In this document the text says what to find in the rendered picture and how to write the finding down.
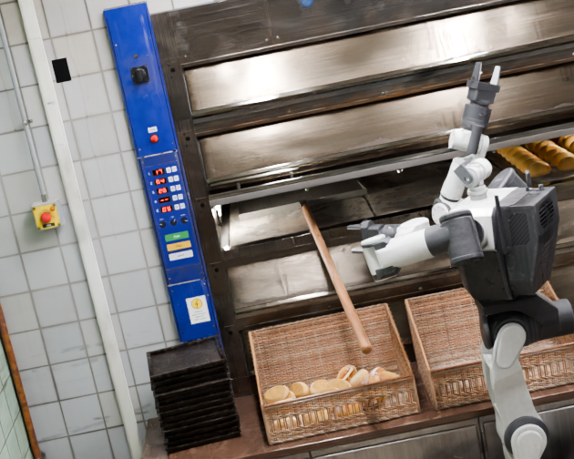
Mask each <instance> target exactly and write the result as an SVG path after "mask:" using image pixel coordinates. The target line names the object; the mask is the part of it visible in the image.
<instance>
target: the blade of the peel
mask: <svg viewBox="0 0 574 459"><path fill-rule="evenodd" d="M363 195H367V189H366V187H365V186H364V185H363V184H362V183H361V182H360V181H359V180H358V179H357V178H352V179H347V180H343V181H338V182H334V183H329V184H324V185H320V186H315V187H311V189H310V190H305V189H297V190H293V191H288V192H284V193H280V194H275V195H270V196H266V197H261V198H256V199H248V200H244V201H239V202H236V203H237V208H238V213H239V218H240V221H242V220H246V219H254V218H258V217H263V216H268V215H271V214H276V213H281V212H285V211H289V210H294V209H299V208H300V206H299V200H304V199H306V200H307V202H308V205H309V207H311V206H315V205H320V204H324V203H328V202H333V201H337V200H342V199H349V198H354V197H359V196H363Z"/></svg>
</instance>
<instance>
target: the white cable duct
mask: <svg viewBox="0 0 574 459"><path fill-rule="evenodd" d="M18 3H19V6H20V10H21V14H22V17H23V21H24V25H25V29H26V35H27V39H28V43H29V47H30V51H31V55H32V58H33V62H34V66H35V70H36V76H37V80H38V84H39V87H40V91H41V95H42V98H43V102H44V106H45V110H46V116H47V120H48V124H49V127H50V131H51V135H52V139H53V142H54V146H55V150H56V156H57V160H58V164H59V167H60V171H61V175H62V179H63V182H64V186H65V190H66V194H67V200H68V204H69V207H70V211H71V215H72V219H73V222H74V226H75V230H76V234H77V240H78V244H79V248H80V251H81V255H82V259H83V262H84V266H85V270H86V274H87V280H88V284H89V288H90V291H91V295H92V299H93V302H94V306H95V310H96V314H97V320H98V324H99V328H100V331H101V335H102V339H103V343H104V346H105V350H106V354H107V357H108V364H109V368H110V371H111V375H112V379H113V383H114V386H115V390H116V394H117V398H118V404H119V408H120V411H121V415H122V419H123V423H124V426H125V430H126V434H127V438H128V445H129V449H130V452H131V456H132V459H141V456H142V450H143V447H142V443H141V440H140V435H139V431H138V425H137V421H136V417H135V414H134V410H133V406H132V402H131V399H130V395H129V391H128V385H127V381H126V377H125V373H124V369H123V365H122V361H121V358H120V354H119V350H118V344H117V340H116V336H115V333H114V329H113V325H112V321H111V318H110V313H109V309H108V303H107V299H106V295H105V292H104V288H103V284H102V280H101V277H100V273H99V269H98V265H97V259H96V255H95V251H94V247H93V243H92V239H91V236H90V232H89V228H88V225H87V218H86V214H85V211H84V207H83V203H82V199H81V196H80V192H79V187H78V184H77V177H76V173H75V170H74V166H73V162H72V158H71V155H70V151H69V147H68V144H67V137H66V133H65V129H64V125H63V121H62V117H61V114H60V110H59V106H58V103H57V99H56V92H55V89H54V85H53V81H52V77H51V74H50V70H49V65H48V62H47V58H46V51H45V48H44V44H43V40H42V36H41V33H40V29H39V25H38V22H37V18H36V11H35V7H34V3H33V0H18Z"/></svg>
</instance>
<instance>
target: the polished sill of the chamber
mask: <svg viewBox="0 0 574 459"><path fill-rule="evenodd" d="M539 184H543V188H545V187H555V188H556V193H557V194H558V193H561V192H566V191H571V190H574V177H569V178H561V179H556V180H552V181H548V182H543V183H538V184H534V185H531V186H532V188H538V185H539ZM432 207H433V205H430V206H425V207H421V208H416V209H408V210H403V211H398V212H394V213H389V214H384V215H380V216H375V217H371V218H367V220H371V221H372V222H373V223H374V224H384V225H387V224H403V223H405V222H407V221H409V220H411V219H417V218H427V219H432V218H433V217H432ZM363 220H365V219H358V220H353V221H348V222H344V223H339V224H335V225H331V226H326V227H321V228H318V229H319V231H320V233H321V235H322V237H323V240H331V239H336V238H340V237H344V236H349V235H354V234H358V233H362V232H361V230H360V229H347V227H348V226H349V225H356V224H361V223H362V222H363ZM314 242H315V240H314V238H313V235H312V233H311V230H310V229H308V230H304V231H299V232H294V233H290V234H285V235H281V236H276V237H271V238H267V239H262V240H254V241H249V242H244V243H240V244H235V245H230V246H226V247H222V248H221V255H222V258H223V260H231V259H236V258H240V257H245V256H250V255H254V254H259V253H263V252H268V251H273V250H281V249H286V248H290V247H295V246H300V245H304V244H309V243H314Z"/></svg>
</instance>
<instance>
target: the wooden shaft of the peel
mask: <svg viewBox="0 0 574 459"><path fill-rule="evenodd" d="M302 212H303V215H304V217H305V219H306V221H307V223H308V226H309V228H310V230H311V233H312V235H313V238H314V240H315V242H316V245H317V247H318V250H319V251H320V253H321V256H322V258H323V262H324V264H325V266H326V269H327V270H328V273H329V275H330V277H331V280H332V282H333V286H334V287H335V289H336V292H337V294H338V297H339V299H340V301H341V304H342V305H343V309H344V311H345V313H346V316H347V318H348V321H349V322H350V324H351V327H352V329H353V331H354V335H355V337H356V340H357V341H358V343H359V346H360V348H361V351H362V353H364V354H369V353H371V351H372V349H373V348H372V345H371V343H370V342H369V339H368V337H367V335H366V333H365V331H364V327H363V325H362V324H361V322H360V319H359V317H358V315H357V313H356V311H355V308H354V306H353V304H352V302H351V299H350V297H349V295H348V293H347V291H346V288H345V287H344V285H343V282H342V279H341V277H340V275H339V273H338V271H337V269H336V267H335V265H334V263H333V259H332V257H331V255H330V253H329V251H328V249H327V247H326V245H325V243H324V241H323V237H322V235H321V233H320V231H319V229H318V227H317V225H316V223H315V221H314V218H313V215H312V213H311V212H310V209H309V207H308V206H307V205H303V206H302Z"/></svg>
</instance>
